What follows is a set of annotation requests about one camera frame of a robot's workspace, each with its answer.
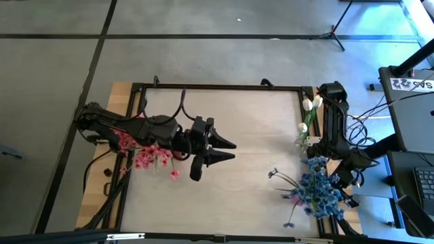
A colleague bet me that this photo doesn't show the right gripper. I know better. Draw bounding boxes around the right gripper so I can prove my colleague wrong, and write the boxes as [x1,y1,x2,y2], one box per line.
[334,165,362,209]

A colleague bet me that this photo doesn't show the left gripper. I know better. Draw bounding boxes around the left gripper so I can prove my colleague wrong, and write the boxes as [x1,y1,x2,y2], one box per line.
[184,117,237,182]

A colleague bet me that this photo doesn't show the blue artificial flower bunch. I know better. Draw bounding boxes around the blue artificial flower bunch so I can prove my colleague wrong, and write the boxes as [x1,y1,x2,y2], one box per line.
[267,155,343,204]
[281,176,352,228]

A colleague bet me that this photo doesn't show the pink artificial flower bunch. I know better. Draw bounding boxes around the pink artificial flower bunch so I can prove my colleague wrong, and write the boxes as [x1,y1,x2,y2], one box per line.
[120,145,181,180]
[113,130,140,152]

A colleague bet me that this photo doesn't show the clear crystal glass vase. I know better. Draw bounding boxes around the clear crystal glass vase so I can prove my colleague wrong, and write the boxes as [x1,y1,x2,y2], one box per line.
[293,137,309,153]

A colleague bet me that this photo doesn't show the black laptop desk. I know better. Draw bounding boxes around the black laptop desk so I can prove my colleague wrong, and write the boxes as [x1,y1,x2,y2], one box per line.
[386,150,434,238]

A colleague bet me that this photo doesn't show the smartphone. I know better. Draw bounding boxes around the smartphone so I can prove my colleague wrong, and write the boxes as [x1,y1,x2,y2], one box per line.
[395,195,434,238]

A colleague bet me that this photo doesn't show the white printed sticker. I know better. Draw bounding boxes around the white printed sticker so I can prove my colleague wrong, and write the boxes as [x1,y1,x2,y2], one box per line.
[389,77,434,92]

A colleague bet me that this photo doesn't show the black desk stand pole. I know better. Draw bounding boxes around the black desk stand pole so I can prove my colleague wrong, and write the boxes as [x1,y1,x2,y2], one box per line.
[389,39,434,77]

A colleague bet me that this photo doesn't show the black floor tripod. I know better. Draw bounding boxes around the black floor tripod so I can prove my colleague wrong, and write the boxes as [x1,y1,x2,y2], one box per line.
[310,0,355,52]

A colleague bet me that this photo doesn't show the black rig overhead beam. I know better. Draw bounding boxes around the black rig overhead beam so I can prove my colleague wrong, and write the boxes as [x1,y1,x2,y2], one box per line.
[0,228,434,244]

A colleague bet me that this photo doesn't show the black rig frame post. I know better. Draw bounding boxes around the black rig frame post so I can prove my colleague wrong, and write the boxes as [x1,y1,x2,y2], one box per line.
[317,216,360,237]
[79,169,132,231]

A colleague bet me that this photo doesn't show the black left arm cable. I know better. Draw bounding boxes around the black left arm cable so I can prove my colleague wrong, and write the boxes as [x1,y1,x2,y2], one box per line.
[140,88,197,126]

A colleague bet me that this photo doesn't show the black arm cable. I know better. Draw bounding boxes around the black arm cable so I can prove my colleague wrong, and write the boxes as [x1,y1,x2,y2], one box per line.
[140,88,197,126]
[344,91,434,147]

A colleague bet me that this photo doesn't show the black aluminium table frame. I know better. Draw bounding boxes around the black aluminium table frame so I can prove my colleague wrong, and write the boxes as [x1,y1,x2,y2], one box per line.
[77,83,363,238]

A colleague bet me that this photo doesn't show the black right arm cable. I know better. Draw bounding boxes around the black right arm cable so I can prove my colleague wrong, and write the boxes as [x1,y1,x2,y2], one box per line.
[344,91,434,147]

